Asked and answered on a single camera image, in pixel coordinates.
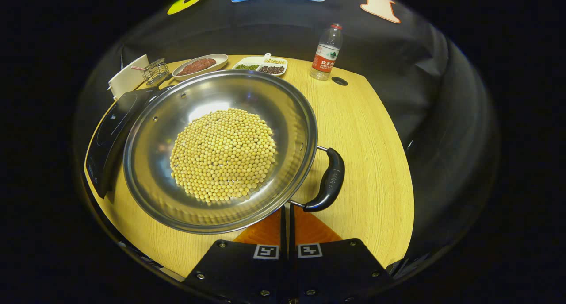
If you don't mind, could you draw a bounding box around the oval plate of red beans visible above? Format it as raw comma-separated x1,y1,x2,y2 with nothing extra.
172,54,229,81

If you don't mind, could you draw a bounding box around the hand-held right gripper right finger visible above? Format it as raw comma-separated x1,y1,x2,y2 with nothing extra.
290,205,394,304

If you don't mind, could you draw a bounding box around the small wire basket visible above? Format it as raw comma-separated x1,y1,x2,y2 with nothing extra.
142,58,170,85

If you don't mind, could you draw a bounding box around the black backdrop cloth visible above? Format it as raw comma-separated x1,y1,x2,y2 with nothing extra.
75,0,500,269

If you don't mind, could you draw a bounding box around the black induction cooktop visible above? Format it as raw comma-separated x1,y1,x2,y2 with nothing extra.
85,86,171,199

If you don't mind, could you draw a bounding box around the stainless steel pot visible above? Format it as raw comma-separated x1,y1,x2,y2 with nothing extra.
123,69,345,235

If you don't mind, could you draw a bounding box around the clear plastic water bottle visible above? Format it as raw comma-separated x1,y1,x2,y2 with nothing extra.
310,23,344,81

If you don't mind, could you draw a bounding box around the white toaster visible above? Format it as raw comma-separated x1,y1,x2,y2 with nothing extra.
108,54,150,100

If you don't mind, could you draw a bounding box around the pile of soybeans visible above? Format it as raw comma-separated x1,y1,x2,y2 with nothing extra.
170,108,277,204

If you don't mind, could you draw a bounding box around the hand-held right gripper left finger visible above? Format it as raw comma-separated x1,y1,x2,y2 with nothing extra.
184,207,288,304

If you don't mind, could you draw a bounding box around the white divided bean dish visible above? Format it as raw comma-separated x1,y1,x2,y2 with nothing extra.
232,53,288,77

